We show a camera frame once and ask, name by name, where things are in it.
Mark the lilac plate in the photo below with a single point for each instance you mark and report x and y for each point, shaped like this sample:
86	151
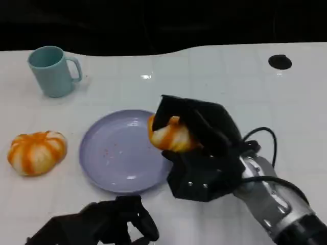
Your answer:
122	158

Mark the black backdrop cloth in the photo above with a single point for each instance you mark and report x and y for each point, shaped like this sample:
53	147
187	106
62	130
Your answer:
153	20

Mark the black round table grommet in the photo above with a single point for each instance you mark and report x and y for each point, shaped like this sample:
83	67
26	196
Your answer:
279	61

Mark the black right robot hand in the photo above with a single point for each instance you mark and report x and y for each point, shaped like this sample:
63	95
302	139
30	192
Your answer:
209	153

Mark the pale green mug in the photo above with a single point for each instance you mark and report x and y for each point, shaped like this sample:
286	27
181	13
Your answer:
51	76

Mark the orange and white bread roll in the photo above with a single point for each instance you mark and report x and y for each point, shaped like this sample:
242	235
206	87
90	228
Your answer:
35	153
171	137

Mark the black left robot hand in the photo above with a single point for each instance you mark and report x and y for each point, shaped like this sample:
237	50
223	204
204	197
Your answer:
102	224

